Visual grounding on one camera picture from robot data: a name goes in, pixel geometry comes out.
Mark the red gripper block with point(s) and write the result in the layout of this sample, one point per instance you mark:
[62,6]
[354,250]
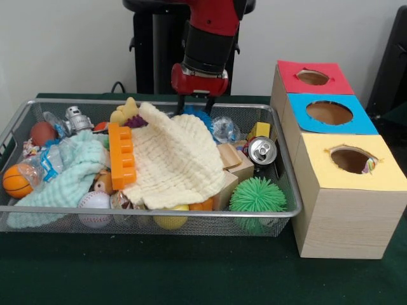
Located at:
[198,85]

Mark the blue spiky ball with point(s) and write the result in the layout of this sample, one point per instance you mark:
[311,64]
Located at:
[195,111]

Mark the cream waffle cloth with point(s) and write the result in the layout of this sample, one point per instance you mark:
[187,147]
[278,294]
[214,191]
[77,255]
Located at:
[175,159]

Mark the orange plastic compartment tray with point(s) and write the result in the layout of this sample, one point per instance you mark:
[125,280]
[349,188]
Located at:
[122,159]

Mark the silver toy robot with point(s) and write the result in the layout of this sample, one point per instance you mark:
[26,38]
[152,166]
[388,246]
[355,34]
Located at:
[78,119]

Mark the mint green knitted cloth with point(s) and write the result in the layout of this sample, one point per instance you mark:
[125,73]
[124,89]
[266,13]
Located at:
[73,178]

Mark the colourful polka dot cloth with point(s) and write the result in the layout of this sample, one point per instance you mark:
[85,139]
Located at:
[369,166]

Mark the wooden box with three holes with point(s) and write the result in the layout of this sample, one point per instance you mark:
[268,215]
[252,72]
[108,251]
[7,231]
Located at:
[346,216]

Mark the purple spiky ball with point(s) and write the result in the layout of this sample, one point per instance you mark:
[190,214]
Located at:
[136,121]

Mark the ridged wooden soap dish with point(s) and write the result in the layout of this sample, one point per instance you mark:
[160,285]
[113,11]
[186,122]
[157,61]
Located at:
[229,155]

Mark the silver soda can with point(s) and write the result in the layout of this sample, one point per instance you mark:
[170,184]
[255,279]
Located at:
[262,151]

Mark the large green spiky ball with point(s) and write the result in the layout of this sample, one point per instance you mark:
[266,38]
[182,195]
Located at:
[257,195]

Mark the white baseball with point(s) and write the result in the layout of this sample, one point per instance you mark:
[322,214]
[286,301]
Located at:
[95,203]

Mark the dark green table cloth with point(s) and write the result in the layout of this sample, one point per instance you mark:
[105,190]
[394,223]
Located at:
[190,270]

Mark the small orange basketball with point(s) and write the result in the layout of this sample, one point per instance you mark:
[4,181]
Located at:
[17,182]

